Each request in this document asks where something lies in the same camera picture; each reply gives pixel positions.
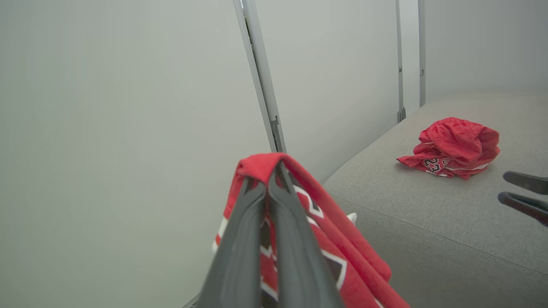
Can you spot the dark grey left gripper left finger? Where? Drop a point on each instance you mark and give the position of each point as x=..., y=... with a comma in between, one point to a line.
x=239, y=256

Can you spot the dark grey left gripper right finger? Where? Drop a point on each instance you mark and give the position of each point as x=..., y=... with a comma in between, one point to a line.
x=295, y=256

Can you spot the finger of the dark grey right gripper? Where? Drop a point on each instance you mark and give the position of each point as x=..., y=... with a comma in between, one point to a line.
x=531, y=183
x=528, y=207

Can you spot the red basketball jersey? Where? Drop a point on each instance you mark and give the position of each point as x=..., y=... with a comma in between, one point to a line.
x=342, y=239

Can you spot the grey fabric sofa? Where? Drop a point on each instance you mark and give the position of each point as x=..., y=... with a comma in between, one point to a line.
x=428, y=222

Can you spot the wide white partition panel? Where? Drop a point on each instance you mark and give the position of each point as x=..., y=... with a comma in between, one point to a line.
x=334, y=64

